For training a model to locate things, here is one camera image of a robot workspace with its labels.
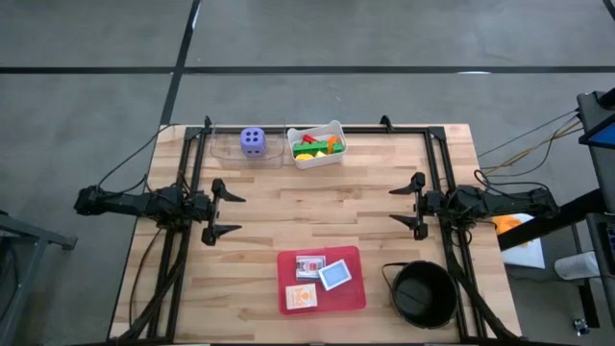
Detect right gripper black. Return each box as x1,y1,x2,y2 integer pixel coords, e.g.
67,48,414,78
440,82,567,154
388,172,446,241

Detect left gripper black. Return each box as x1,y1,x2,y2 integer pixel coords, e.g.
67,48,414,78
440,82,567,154
191,178,247,246

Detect purple foam die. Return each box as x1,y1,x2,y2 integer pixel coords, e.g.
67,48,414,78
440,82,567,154
239,127,267,159

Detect blue-backed card deck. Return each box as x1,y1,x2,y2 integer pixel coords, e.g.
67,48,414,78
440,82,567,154
317,259,353,292

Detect white red-label card deck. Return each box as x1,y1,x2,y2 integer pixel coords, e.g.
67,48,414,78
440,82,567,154
295,255,327,282

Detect long green toy block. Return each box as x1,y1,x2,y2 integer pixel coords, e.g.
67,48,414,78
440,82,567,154
292,142,332,158

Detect orange card deck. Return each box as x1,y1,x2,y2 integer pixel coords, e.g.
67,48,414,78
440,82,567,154
284,283,319,311

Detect clear plastic bin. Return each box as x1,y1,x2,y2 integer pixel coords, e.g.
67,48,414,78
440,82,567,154
209,123,285,169

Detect black bucket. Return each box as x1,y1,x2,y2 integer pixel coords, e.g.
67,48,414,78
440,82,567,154
381,260,460,331

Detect orange object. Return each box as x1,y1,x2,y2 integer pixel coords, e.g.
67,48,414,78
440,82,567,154
492,214,529,246

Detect pink translucent plastic bin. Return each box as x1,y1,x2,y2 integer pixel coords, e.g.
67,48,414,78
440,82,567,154
277,245,367,316

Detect white paper sheet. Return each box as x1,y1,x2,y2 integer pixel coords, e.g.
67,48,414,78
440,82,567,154
502,213,547,269

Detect black floor beam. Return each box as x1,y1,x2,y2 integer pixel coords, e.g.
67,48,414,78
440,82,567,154
497,189,606,251

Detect paper towel roll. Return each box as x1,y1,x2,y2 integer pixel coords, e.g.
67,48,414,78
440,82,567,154
554,251,602,281

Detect grey equipment cart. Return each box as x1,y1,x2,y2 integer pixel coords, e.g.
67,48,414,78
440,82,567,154
576,88,615,346

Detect grey metal stand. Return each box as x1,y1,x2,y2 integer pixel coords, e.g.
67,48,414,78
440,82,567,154
0,210,78,346

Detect black aluminium table frame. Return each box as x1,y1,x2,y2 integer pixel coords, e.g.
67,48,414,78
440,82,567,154
110,114,525,346

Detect black cable bundle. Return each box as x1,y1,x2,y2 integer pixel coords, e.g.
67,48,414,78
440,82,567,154
114,225,191,342

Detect white plastic bin with handles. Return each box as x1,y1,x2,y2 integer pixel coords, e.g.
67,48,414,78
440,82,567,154
286,119,348,170

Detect yellow cable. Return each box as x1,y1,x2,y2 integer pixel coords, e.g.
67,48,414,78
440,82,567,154
480,127,585,177

